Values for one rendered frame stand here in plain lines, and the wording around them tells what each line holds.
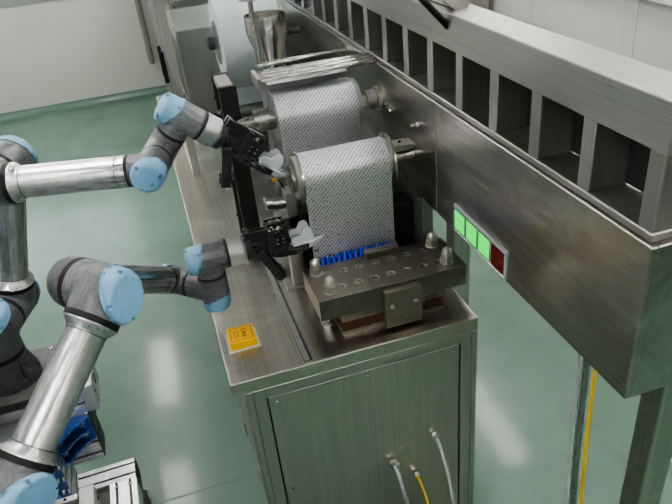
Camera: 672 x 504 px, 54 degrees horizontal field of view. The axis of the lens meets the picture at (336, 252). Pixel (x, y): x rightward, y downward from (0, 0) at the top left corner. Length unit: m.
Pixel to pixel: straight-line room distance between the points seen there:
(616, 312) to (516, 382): 1.78
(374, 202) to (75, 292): 0.79
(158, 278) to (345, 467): 0.74
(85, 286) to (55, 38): 5.89
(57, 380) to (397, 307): 0.81
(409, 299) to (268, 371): 0.40
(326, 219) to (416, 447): 0.72
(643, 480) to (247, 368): 0.92
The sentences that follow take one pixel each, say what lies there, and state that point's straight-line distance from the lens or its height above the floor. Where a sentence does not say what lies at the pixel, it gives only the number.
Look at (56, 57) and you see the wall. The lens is 7.25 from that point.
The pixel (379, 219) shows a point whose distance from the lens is 1.80.
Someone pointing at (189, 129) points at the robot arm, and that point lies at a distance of 1.63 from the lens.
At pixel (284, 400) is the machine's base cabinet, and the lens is 1.71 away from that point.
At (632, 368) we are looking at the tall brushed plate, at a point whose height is 1.21.
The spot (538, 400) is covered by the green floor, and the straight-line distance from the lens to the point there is 2.86.
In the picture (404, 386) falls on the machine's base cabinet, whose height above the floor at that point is 0.73.
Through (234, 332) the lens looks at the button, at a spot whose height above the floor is 0.92.
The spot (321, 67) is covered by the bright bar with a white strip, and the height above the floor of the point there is 1.46.
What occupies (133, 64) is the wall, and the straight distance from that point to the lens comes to 7.25.
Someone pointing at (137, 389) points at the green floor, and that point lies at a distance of 3.14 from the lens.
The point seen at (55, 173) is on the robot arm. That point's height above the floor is 1.41.
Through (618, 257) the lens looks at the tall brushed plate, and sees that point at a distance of 1.12.
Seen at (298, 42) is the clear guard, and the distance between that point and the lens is 2.66.
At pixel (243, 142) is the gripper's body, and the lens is 1.67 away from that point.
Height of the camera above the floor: 1.97
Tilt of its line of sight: 31 degrees down
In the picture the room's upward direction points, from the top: 6 degrees counter-clockwise
